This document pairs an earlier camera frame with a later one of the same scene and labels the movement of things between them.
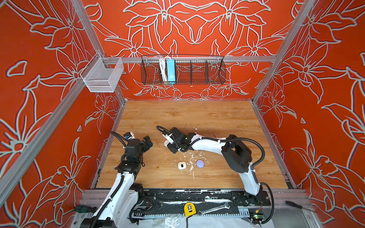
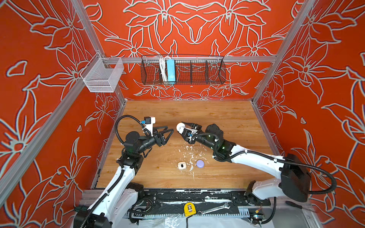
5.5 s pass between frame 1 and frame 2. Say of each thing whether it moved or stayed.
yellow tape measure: stayed
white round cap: moved
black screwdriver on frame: stayed
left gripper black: moved
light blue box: stayed
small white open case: stayed
